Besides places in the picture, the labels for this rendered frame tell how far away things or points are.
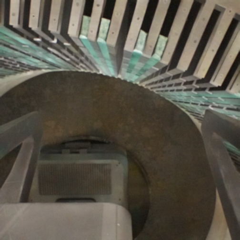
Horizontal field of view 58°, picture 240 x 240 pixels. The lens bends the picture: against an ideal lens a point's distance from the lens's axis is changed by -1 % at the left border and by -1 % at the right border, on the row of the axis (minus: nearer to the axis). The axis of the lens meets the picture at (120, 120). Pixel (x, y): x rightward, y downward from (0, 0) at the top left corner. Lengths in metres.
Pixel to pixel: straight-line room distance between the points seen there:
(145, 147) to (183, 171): 0.29
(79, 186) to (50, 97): 0.56
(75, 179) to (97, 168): 0.12
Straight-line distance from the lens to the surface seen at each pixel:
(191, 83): 0.35
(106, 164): 1.08
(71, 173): 1.11
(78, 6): 0.27
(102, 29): 0.27
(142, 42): 0.26
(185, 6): 0.28
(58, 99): 1.36
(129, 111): 1.32
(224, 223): 1.55
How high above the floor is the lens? 1.31
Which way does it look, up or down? 83 degrees down
